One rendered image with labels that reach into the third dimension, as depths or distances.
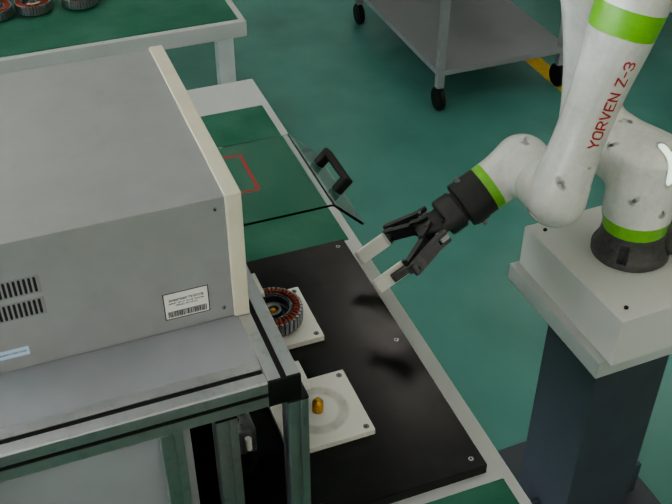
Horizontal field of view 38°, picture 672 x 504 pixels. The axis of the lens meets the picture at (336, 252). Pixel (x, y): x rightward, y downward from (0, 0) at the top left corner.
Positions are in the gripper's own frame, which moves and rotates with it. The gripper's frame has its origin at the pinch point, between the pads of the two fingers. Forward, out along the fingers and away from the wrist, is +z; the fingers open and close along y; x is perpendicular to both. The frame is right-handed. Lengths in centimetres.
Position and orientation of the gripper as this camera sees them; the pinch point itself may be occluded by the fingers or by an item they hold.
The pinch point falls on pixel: (371, 269)
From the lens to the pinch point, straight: 183.5
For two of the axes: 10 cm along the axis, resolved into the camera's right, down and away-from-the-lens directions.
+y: -2.1, -3.9, 9.0
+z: -8.1, 5.8, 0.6
